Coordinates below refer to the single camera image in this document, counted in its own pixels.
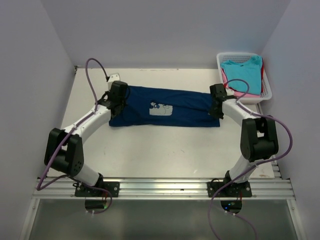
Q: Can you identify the red folded t-shirt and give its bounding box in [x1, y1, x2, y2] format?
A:
[260, 58, 264, 84]

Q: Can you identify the aluminium front frame rail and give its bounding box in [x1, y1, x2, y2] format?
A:
[32, 178, 295, 200]

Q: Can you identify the navy blue printed t-shirt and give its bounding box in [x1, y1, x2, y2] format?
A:
[109, 86, 220, 128]

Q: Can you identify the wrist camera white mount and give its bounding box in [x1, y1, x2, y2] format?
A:
[107, 72, 121, 83]
[225, 88, 235, 96]

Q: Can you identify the turquoise folded t-shirt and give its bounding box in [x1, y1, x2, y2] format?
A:
[220, 55, 263, 95]

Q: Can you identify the white plastic laundry basket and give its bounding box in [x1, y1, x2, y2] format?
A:
[216, 52, 272, 105]

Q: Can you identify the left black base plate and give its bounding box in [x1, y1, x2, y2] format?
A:
[72, 176, 120, 198]

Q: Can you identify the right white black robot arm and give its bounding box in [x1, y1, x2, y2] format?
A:
[207, 83, 279, 198]

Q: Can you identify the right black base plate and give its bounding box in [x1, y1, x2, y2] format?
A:
[206, 177, 253, 198]

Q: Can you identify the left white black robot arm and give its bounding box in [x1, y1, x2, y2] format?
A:
[44, 80, 130, 197]

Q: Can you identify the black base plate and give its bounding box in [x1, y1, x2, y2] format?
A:
[72, 176, 120, 198]
[206, 177, 253, 198]

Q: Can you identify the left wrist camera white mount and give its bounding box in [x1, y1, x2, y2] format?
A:
[107, 72, 121, 83]

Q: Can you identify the pink folded t-shirt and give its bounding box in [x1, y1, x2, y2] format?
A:
[221, 66, 262, 98]

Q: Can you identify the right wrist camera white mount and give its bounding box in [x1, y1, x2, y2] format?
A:
[225, 88, 235, 96]

